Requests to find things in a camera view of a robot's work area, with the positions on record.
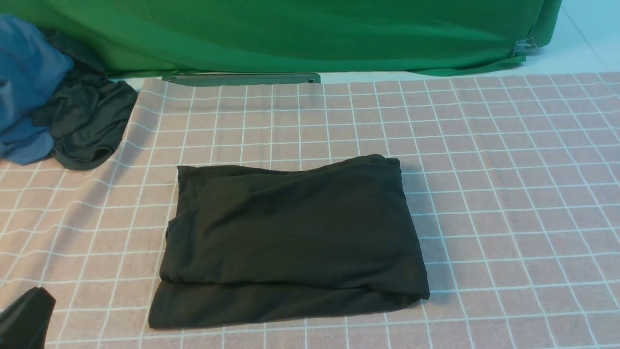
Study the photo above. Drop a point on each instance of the green backdrop cloth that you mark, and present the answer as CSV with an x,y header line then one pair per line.
x,y
438,38

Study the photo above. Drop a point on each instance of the dark gray long-sleeve top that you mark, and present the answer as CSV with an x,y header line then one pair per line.
x,y
252,245

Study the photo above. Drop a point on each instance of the clear binder clip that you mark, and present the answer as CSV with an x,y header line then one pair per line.
x,y
524,47

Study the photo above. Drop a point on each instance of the blue garment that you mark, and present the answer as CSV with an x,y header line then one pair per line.
x,y
31,70

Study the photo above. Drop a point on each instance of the green flat bar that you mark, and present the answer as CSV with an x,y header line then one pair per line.
x,y
212,80

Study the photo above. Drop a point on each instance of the crumpled dark gray garment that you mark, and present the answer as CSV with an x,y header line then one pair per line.
x,y
87,114

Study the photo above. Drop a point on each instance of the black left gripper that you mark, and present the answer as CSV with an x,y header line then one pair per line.
x,y
24,324

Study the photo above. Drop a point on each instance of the pink checkered tablecloth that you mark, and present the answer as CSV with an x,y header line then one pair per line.
x,y
512,182

